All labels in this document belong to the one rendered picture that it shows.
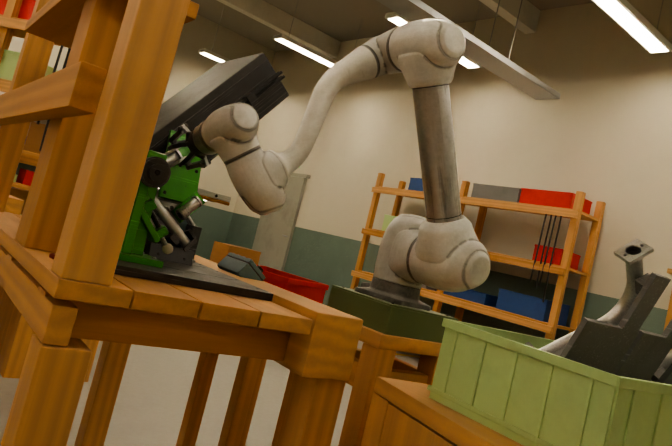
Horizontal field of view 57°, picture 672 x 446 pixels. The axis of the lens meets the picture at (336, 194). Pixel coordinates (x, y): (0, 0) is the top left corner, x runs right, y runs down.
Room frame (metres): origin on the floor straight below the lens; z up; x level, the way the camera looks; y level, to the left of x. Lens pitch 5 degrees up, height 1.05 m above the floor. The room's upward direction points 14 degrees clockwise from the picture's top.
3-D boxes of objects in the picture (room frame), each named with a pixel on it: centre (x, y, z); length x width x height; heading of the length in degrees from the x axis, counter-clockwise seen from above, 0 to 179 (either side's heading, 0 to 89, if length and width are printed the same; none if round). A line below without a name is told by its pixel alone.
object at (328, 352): (2.08, 0.35, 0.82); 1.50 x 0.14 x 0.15; 35
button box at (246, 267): (1.94, 0.23, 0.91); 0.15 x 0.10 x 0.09; 35
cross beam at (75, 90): (1.71, 0.88, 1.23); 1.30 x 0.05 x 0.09; 35
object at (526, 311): (7.47, -1.62, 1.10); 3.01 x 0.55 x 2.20; 39
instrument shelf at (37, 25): (1.77, 0.79, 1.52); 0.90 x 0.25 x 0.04; 35
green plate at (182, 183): (1.90, 0.48, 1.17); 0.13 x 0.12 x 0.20; 35
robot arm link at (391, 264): (1.96, -0.26, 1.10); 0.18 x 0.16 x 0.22; 34
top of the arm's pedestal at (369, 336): (1.96, -0.25, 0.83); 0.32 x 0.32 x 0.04; 36
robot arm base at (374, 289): (1.98, -0.24, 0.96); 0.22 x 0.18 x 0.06; 45
